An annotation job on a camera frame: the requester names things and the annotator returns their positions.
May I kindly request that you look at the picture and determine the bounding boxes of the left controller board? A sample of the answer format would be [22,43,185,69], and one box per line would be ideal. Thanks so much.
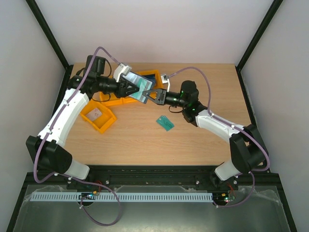
[78,191,100,201]

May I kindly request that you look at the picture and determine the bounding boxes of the blue leather card holder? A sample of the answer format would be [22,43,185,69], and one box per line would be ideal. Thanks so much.
[124,72,156,104]

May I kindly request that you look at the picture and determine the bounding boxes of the teal VIP card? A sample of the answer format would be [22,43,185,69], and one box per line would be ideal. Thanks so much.
[156,116,174,131]

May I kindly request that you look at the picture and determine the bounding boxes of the yellow bin right of row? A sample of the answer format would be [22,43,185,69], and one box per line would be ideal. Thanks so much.
[136,70,164,89]

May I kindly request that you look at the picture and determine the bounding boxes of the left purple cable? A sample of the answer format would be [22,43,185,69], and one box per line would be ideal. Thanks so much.
[32,46,121,226]

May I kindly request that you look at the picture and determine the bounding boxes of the separate yellow bin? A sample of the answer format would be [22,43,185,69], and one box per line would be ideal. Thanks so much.
[80,100,117,134]

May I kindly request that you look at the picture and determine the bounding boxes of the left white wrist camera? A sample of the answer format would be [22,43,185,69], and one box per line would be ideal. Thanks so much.
[113,63,132,82]

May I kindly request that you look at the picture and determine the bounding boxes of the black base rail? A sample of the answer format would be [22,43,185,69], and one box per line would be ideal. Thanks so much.
[66,164,239,191]

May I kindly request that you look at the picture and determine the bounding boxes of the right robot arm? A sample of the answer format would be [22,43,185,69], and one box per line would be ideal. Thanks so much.
[142,81,269,189]

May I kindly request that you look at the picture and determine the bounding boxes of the yellow bin of row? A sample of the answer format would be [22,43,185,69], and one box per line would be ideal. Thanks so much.
[122,97,137,104]
[99,92,123,107]
[136,70,164,89]

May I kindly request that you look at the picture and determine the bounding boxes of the yellow bin leftmost of row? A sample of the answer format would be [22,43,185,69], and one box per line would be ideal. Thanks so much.
[99,92,123,107]

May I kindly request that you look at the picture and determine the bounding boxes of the black frame post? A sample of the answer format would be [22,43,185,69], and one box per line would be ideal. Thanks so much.
[25,0,73,71]
[236,0,284,71]

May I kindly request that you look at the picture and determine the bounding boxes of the right controller board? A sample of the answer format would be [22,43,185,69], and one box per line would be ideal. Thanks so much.
[213,191,236,206]

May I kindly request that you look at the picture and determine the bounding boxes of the teal card in holder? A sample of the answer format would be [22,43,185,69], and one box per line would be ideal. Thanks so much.
[134,78,154,103]

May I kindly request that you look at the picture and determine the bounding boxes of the white pink cards stack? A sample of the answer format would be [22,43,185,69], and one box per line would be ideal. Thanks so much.
[86,108,102,121]

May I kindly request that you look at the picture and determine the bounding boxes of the light blue slotted cable duct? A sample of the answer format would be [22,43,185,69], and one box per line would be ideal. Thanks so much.
[30,192,213,203]

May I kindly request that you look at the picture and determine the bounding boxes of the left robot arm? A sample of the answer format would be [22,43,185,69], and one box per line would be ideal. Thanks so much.
[26,56,139,183]

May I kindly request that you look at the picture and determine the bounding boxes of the blue cards stack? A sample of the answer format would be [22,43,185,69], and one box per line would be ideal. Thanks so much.
[143,74,156,84]

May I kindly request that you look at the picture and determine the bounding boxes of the controller board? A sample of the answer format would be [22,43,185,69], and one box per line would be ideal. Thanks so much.
[78,191,100,201]
[213,191,236,206]

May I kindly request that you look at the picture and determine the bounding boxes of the yellow bin middle of row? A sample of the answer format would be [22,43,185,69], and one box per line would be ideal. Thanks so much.
[122,97,137,104]

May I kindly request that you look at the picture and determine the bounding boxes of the left black frame post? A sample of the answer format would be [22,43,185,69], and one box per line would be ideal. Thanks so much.
[25,0,73,71]

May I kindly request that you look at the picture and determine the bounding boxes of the right black frame post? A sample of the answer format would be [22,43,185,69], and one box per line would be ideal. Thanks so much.
[236,0,284,71]

